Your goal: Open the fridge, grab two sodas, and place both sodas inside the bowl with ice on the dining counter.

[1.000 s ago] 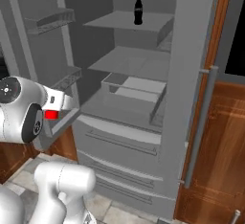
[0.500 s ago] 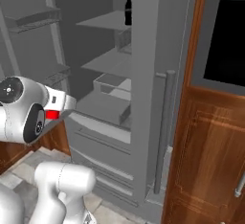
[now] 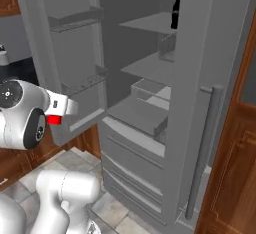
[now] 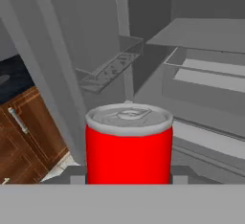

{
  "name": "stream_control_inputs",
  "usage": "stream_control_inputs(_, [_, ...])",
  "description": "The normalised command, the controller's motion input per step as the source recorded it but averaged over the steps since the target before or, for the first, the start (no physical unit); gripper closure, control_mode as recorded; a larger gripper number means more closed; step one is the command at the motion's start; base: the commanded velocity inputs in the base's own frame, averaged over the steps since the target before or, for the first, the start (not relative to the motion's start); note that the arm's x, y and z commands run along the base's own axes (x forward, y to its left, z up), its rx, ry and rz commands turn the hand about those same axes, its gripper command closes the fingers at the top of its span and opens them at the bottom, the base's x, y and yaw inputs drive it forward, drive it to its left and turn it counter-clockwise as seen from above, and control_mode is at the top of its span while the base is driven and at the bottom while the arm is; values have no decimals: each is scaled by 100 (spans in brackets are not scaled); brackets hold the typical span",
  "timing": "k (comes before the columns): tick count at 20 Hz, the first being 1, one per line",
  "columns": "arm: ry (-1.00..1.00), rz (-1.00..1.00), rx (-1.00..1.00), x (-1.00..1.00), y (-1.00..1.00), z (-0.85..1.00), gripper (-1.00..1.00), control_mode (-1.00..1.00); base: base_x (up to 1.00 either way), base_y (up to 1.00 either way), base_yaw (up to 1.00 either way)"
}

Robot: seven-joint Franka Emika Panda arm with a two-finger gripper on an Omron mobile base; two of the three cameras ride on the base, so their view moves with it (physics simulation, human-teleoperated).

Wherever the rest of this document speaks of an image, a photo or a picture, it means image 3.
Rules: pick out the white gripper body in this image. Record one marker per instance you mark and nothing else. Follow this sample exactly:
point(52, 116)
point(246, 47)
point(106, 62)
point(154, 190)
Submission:
point(72, 107)

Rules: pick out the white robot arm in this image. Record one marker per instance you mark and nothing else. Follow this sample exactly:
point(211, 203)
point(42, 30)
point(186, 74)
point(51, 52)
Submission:
point(20, 118)

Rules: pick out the grey fridge door with shelves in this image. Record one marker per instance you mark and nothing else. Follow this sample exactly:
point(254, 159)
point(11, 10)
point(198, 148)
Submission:
point(78, 44)

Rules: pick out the clear fridge crisper drawer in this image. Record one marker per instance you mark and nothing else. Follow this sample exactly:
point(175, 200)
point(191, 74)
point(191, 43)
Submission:
point(150, 93)

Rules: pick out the grey fridge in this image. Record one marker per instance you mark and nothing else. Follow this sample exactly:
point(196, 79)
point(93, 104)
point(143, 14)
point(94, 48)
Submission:
point(140, 44)

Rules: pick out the clear fridge bin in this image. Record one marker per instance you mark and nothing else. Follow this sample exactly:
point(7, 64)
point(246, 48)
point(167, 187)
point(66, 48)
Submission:
point(167, 46)

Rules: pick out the brown wooden base cupboards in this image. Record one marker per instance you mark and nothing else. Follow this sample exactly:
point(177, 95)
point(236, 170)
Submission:
point(20, 164)

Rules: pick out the small white appliance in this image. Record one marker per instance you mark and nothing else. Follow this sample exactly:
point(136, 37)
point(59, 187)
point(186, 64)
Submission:
point(3, 57)

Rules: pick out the grey freezer drawer front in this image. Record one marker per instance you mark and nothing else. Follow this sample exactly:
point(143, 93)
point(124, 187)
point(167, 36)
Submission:
point(133, 168)

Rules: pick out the black bottle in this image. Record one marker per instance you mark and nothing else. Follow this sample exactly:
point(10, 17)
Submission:
point(175, 11)

